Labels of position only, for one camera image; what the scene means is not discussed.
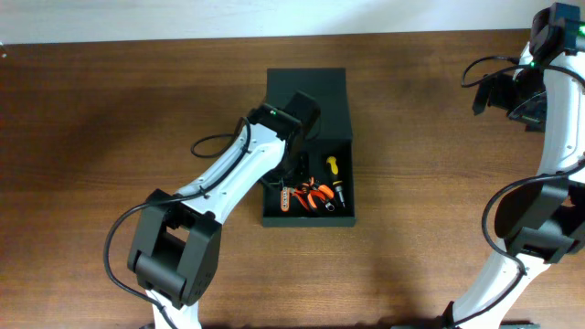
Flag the red diagonal cutting pliers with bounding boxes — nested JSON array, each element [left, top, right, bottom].
[[292, 187, 320, 212]]

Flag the orange bit holder strip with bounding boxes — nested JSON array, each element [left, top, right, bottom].
[[280, 186, 291, 212]]

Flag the yellow black screwdriver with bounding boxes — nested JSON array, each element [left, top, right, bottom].
[[325, 156, 346, 208]]

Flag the orange needle-nose pliers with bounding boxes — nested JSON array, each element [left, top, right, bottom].
[[297, 176, 335, 200]]

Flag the black box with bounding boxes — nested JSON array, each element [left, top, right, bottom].
[[261, 68, 356, 228]]

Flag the silver ring wrench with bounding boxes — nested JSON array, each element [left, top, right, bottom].
[[324, 202, 335, 212]]

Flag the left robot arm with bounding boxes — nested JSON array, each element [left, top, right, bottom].
[[127, 91, 321, 328]]

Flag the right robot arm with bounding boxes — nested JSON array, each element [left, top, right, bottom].
[[441, 3, 584, 328]]

